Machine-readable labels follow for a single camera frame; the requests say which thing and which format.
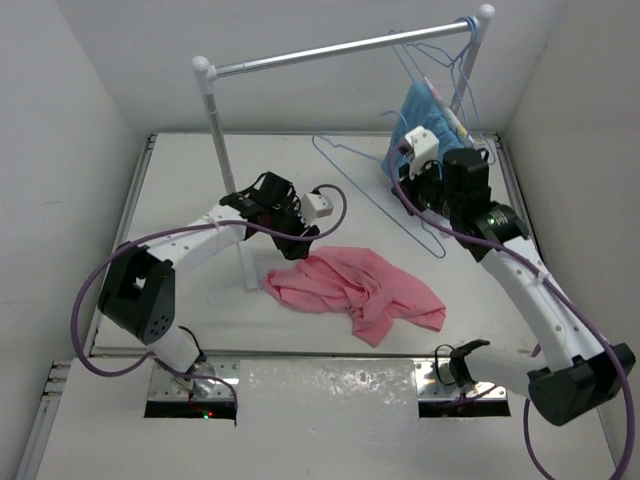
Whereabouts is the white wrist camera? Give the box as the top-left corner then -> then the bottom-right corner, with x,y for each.
399,126 -> 439,179
300,192 -> 334,224

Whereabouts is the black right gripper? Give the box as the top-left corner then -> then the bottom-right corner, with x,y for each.
394,153 -> 461,220

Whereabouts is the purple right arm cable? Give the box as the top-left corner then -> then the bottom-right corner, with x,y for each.
388,142 -> 632,480

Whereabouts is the blue t shirt on hanger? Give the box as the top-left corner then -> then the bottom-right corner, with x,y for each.
381,80 -> 468,177

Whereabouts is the pink t shirt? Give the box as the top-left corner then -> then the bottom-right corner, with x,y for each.
264,246 -> 446,347

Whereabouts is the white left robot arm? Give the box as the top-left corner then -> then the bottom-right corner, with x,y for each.
98,172 -> 320,383

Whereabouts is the white clothes rack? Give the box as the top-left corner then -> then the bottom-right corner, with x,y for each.
190,3 -> 496,293

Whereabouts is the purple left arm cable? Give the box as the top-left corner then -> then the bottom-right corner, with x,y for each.
69,184 -> 349,401

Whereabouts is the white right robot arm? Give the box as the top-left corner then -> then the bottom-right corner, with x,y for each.
390,145 -> 636,426

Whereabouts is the patterned white garment on hanger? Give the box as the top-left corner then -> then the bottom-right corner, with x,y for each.
423,76 -> 495,165

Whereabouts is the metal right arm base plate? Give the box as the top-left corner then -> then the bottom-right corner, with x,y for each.
414,358 -> 507,402

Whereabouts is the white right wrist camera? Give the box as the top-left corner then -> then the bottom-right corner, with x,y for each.
399,126 -> 439,179

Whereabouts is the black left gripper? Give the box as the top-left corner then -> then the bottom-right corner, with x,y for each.
266,201 -> 318,259

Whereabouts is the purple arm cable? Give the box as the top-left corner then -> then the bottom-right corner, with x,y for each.
69,184 -> 349,401
388,142 -> 632,480

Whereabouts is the white foreground cover board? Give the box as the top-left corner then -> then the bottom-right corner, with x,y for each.
38,360 -> 614,479

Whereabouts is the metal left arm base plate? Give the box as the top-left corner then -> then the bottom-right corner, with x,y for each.
147,360 -> 240,402

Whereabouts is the blue hanger at rack end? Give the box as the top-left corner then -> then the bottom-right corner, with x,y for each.
447,17 -> 497,166

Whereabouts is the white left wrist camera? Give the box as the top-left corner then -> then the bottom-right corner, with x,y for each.
300,192 -> 334,224

